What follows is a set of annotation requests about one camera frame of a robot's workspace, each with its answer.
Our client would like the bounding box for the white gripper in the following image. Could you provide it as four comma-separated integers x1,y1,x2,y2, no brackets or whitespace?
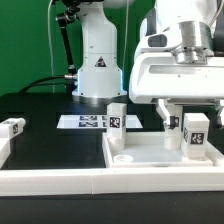
129,52,224,130

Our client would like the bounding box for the white square table top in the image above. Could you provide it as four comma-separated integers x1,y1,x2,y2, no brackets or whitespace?
102,132,224,168

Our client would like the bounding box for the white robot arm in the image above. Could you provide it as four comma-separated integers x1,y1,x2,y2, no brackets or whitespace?
63,0,224,128

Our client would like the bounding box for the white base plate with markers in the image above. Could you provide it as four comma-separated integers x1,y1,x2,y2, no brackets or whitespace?
57,115,142,129

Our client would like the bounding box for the white thin cable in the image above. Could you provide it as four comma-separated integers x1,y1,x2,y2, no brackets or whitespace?
47,0,56,94

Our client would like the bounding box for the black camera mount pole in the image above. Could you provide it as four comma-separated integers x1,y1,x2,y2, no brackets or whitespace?
56,12,77,80

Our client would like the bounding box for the black cable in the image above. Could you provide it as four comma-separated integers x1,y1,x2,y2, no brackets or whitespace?
19,77,76,94

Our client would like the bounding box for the white U-shaped fence wall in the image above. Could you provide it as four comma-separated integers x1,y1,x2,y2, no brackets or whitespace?
0,138,224,196

